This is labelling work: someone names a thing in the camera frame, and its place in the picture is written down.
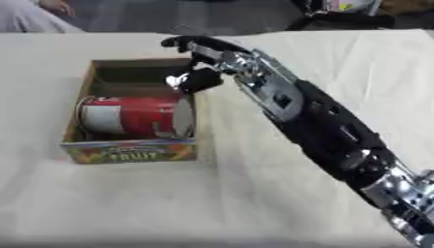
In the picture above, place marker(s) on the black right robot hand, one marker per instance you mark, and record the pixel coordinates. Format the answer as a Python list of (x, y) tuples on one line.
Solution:
[(200, 77)]

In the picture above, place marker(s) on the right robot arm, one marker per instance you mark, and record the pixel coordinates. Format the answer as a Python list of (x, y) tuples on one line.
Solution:
[(316, 126)]

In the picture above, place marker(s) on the tan cardboard box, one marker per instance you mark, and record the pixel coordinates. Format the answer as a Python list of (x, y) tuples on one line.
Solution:
[(127, 151)]

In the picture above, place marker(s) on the red and white can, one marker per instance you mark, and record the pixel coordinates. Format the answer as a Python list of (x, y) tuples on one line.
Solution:
[(133, 116)]

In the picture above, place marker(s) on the black chair base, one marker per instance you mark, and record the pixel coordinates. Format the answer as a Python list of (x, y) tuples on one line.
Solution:
[(339, 19)]

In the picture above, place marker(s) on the person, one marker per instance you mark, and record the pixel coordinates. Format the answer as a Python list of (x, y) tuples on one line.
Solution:
[(31, 16)]

